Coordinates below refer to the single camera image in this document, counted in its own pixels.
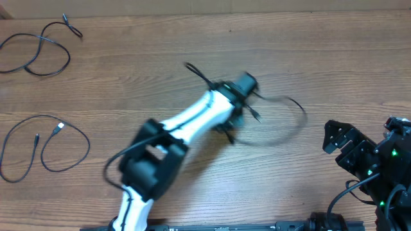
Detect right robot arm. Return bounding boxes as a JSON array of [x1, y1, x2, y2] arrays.
[[322, 116, 410, 230]]

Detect black usb cable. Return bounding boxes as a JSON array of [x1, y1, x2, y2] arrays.
[[0, 13, 83, 77], [0, 114, 92, 184], [224, 91, 309, 148]]

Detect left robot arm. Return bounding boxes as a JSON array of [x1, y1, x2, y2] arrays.
[[109, 73, 258, 230]]

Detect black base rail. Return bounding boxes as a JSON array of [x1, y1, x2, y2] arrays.
[[80, 220, 365, 231]]

